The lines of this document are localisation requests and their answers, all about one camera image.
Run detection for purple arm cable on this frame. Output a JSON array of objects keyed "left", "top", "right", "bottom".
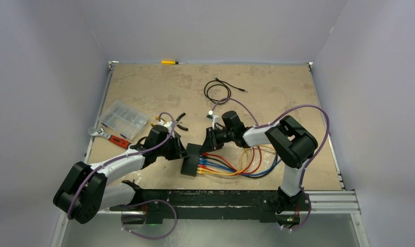
[
  {"left": 211, "top": 98, "right": 330, "bottom": 233},
  {"left": 67, "top": 112, "right": 178, "bottom": 240}
]

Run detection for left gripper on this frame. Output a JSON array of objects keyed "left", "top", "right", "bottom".
[{"left": 156, "top": 134, "right": 188, "bottom": 161}]

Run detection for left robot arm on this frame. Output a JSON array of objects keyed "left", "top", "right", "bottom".
[{"left": 53, "top": 125, "right": 189, "bottom": 224}]

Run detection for yellow screwdriver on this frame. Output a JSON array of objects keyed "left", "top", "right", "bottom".
[{"left": 161, "top": 60, "right": 185, "bottom": 65}]

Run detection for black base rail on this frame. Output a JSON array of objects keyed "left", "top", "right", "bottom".
[{"left": 110, "top": 189, "right": 310, "bottom": 226}]

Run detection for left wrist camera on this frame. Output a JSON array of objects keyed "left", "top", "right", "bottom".
[{"left": 158, "top": 120, "right": 174, "bottom": 135}]

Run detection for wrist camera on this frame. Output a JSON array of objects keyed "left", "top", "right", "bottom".
[
  {"left": 158, "top": 120, "right": 174, "bottom": 135},
  {"left": 206, "top": 110, "right": 223, "bottom": 129}
]

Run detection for black network switch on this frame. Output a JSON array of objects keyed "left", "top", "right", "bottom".
[{"left": 180, "top": 143, "right": 202, "bottom": 177}]

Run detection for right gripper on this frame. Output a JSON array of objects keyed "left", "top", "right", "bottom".
[{"left": 200, "top": 126, "right": 235, "bottom": 153}]

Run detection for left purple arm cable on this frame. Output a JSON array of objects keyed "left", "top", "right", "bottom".
[{"left": 67, "top": 112, "right": 178, "bottom": 240}]

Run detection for clear plastic parts box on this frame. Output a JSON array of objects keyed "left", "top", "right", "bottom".
[{"left": 99, "top": 100, "right": 149, "bottom": 140}]

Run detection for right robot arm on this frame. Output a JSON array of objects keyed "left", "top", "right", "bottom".
[{"left": 200, "top": 111, "right": 318, "bottom": 209}]

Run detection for orange ethernet cable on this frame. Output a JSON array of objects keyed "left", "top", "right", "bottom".
[{"left": 198, "top": 146, "right": 260, "bottom": 177}]

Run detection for upper blue ethernet cable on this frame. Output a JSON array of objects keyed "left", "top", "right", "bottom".
[{"left": 200, "top": 153, "right": 283, "bottom": 178}]

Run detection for yellow ethernet cable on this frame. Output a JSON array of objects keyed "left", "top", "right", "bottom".
[{"left": 197, "top": 145, "right": 278, "bottom": 177}]

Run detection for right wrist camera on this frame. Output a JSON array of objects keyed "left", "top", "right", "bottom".
[{"left": 206, "top": 110, "right": 223, "bottom": 129}]

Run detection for yellow handled pliers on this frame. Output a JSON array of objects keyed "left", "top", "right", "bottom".
[{"left": 155, "top": 112, "right": 188, "bottom": 131}]

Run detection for red handled adjustable wrench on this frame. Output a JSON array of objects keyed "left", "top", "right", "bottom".
[{"left": 88, "top": 127, "right": 135, "bottom": 149}]

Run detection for blue ethernet cable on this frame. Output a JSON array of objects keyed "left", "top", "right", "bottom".
[
  {"left": 200, "top": 153, "right": 283, "bottom": 178},
  {"left": 199, "top": 151, "right": 280, "bottom": 179}
]

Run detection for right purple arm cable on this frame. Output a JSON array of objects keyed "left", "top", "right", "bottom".
[{"left": 211, "top": 98, "right": 330, "bottom": 233}]

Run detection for aluminium table frame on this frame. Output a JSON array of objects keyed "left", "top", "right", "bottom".
[{"left": 53, "top": 62, "right": 360, "bottom": 231}]

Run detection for lower blue ethernet cable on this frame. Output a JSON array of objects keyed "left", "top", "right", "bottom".
[{"left": 199, "top": 151, "right": 280, "bottom": 179}]

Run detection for black ethernet cable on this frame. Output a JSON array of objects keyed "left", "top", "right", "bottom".
[{"left": 203, "top": 77, "right": 248, "bottom": 105}]

